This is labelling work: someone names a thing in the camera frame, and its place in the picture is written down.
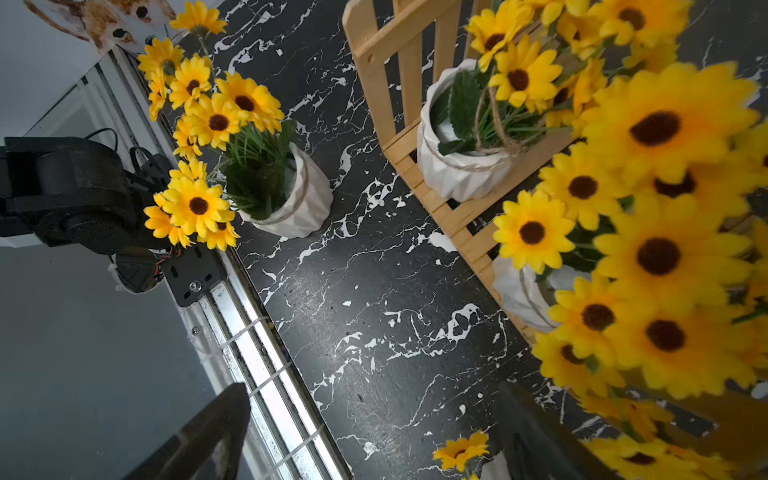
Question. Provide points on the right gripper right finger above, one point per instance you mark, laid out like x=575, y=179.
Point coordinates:
x=536, y=446

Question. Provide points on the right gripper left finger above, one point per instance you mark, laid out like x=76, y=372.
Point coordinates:
x=209, y=446

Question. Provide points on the sunflower pot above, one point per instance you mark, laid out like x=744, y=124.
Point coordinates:
x=641, y=209
x=539, y=64
x=237, y=157
x=645, y=450

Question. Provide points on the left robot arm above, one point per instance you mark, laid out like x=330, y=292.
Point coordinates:
x=61, y=191

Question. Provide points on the wooden two-tier shelf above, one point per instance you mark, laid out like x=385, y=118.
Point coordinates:
x=403, y=67

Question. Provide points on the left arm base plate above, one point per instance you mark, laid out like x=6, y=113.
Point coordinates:
x=192, y=273

